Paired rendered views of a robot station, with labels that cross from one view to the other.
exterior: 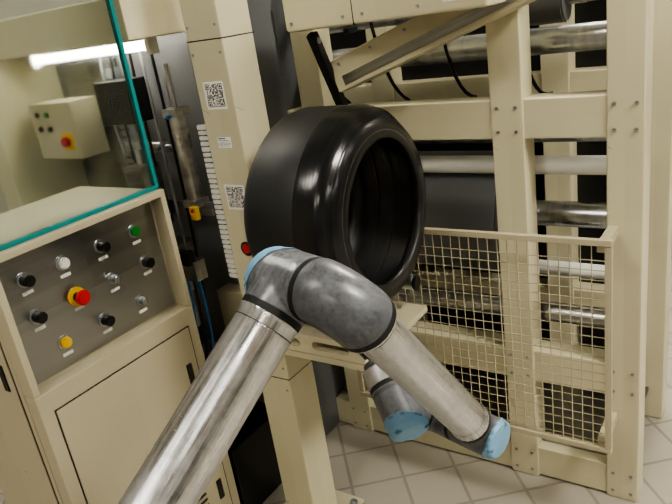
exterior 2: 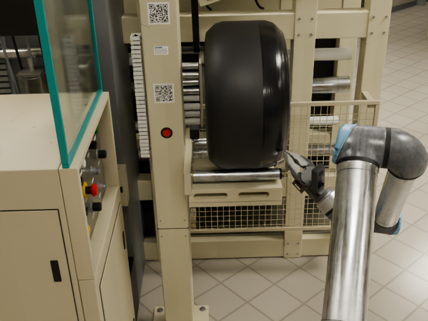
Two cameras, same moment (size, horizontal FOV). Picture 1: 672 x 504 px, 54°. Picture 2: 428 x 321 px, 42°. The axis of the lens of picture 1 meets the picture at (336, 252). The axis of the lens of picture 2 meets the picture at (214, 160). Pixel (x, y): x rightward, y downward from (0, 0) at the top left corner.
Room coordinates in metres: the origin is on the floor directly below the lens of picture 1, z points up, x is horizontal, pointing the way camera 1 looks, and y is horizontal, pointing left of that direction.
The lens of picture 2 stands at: (0.21, 1.25, 1.96)
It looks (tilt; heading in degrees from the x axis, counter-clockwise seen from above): 28 degrees down; 323
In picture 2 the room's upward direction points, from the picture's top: 1 degrees counter-clockwise
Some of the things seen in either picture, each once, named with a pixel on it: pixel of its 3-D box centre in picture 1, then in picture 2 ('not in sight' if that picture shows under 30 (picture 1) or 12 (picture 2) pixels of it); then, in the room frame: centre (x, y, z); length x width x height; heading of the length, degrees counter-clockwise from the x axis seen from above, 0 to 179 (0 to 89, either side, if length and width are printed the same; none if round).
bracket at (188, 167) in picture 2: not in sight; (189, 158); (1.87, 0.15, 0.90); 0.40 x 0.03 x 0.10; 144
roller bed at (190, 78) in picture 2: not in sight; (180, 90); (2.20, -0.04, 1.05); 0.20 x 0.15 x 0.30; 54
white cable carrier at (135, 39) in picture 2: (224, 202); (142, 97); (1.92, 0.31, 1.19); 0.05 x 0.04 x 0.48; 144
